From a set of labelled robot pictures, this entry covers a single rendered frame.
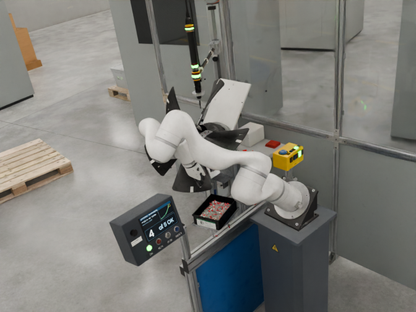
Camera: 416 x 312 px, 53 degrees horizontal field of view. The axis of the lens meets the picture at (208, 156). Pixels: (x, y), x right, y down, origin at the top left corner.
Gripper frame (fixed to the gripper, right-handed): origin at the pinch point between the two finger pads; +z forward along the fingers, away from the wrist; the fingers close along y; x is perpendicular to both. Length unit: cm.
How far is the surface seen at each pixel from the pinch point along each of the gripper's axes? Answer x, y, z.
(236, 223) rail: 5.8, -26.4, 14.1
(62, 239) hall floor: 59, 164, 89
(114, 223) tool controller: 55, -22, -41
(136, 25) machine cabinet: -162, 262, 13
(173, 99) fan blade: -33, 44, -23
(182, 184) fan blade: 4.7, 10.4, 1.9
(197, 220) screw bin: 14.9, -5.7, 12.6
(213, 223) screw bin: 12.3, -15.4, 13.1
